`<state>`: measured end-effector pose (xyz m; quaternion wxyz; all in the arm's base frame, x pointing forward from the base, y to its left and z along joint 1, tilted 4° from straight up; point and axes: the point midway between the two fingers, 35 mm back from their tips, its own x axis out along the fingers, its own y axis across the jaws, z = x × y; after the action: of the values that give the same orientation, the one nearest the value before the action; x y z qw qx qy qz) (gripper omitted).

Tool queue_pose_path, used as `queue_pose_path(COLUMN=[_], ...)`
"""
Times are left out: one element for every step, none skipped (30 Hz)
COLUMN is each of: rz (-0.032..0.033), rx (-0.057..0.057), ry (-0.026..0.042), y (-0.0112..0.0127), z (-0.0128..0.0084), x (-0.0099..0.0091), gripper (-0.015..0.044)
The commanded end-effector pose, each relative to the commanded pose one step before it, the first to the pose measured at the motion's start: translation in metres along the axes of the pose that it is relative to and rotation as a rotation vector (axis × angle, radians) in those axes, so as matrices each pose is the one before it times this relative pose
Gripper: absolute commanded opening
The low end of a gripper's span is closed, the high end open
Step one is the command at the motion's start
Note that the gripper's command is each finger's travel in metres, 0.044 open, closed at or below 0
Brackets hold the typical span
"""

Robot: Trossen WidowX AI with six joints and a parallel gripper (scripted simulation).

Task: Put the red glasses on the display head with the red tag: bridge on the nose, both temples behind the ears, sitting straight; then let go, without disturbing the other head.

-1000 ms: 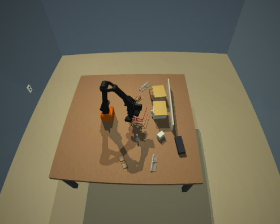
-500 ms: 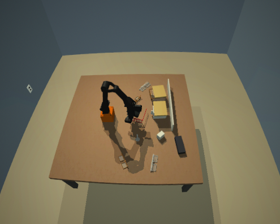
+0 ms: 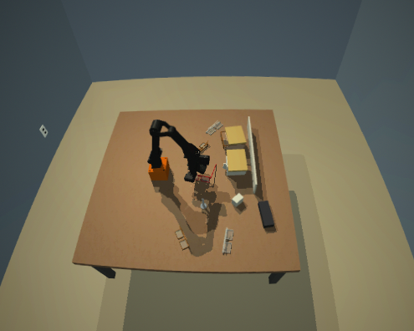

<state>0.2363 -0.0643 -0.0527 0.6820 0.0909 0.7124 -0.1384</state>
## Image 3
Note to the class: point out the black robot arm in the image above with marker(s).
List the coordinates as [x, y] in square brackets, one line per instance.
[190, 151]

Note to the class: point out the red glasses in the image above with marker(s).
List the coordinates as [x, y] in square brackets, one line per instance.
[204, 178]

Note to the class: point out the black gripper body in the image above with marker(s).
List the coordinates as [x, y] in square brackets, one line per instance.
[191, 176]

